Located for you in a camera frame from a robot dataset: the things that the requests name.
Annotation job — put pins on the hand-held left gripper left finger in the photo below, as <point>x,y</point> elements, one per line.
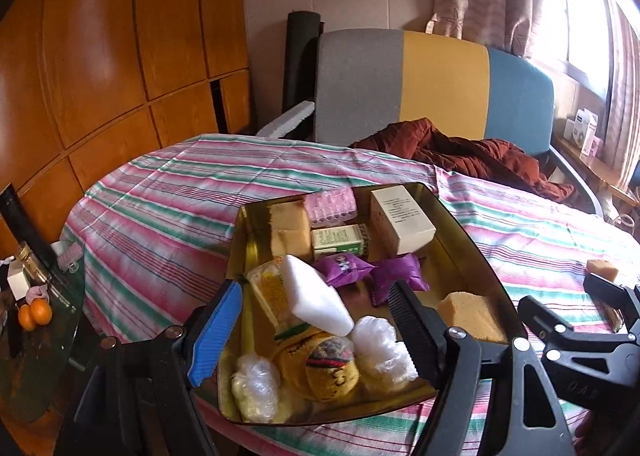
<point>215,331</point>

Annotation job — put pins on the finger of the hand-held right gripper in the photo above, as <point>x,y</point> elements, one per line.
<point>612,298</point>
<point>545,321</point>

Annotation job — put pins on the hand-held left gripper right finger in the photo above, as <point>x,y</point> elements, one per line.
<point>410,331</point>

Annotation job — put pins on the small yellow sponge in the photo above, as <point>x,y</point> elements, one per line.
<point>602,269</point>

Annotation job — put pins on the clear plastic-wrapped bundle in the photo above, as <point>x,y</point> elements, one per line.
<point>255,386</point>
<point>380,351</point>

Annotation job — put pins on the purple snack packet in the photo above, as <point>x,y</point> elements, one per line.
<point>400,276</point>
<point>345,268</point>

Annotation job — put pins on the large yellow sponge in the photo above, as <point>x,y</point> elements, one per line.
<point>472,318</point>

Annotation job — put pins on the yellow white packet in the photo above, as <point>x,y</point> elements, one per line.
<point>270,291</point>

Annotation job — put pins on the thin green stick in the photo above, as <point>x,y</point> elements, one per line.
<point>292,331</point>

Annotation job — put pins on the gold tin box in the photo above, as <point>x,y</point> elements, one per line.
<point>450,256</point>

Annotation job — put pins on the yellow knitted pouch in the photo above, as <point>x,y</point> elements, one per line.
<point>330,366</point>

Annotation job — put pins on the white foam block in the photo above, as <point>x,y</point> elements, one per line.
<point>315,301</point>

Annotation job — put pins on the cream cardboard box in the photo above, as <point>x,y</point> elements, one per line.
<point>400,221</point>

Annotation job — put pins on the green white small box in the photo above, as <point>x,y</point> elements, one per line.
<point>337,238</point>

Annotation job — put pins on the pink blister pack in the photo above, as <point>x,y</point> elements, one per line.
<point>330,206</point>

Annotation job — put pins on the pink green striped tablecloth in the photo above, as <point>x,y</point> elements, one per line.
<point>175,196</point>

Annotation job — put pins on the small pink box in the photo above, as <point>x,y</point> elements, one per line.
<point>594,147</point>

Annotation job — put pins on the orange fruit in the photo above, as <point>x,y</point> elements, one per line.
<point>42,312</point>
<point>26,318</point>

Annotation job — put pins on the white medicine box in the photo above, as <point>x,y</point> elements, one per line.
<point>571,130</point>
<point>587,123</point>

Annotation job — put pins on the round glass side table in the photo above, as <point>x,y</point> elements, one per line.
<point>45,376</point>

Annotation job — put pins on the rust-red quilted garment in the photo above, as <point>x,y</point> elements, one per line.
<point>475,156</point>

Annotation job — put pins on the glass jar gold lid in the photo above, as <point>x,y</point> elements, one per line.
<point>32,263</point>

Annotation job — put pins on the black upright object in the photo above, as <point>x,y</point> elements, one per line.
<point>22,221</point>

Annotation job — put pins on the grey yellow blue armchair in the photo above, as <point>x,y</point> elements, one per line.
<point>440,86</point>

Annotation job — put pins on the black rolled mat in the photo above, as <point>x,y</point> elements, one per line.
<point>300,61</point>

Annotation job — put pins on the bright window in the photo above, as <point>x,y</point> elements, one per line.
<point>575,11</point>

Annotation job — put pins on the wooden wardrobe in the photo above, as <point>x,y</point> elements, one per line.
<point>100,36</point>

